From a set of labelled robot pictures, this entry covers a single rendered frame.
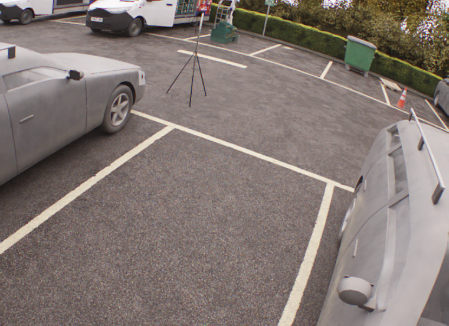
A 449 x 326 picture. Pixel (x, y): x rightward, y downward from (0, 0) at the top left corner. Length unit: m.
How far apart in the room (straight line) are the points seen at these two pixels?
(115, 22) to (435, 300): 10.60
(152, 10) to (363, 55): 8.04
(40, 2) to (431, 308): 15.30
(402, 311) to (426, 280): 0.20
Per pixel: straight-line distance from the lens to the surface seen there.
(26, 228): 3.21
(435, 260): 1.73
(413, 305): 1.62
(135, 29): 11.66
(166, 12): 11.55
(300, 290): 2.96
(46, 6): 15.16
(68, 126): 3.78
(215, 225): 3.34
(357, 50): 13.68
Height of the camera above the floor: 2.12
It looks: 28 degrees down
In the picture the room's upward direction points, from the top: 11 degrees clockwise
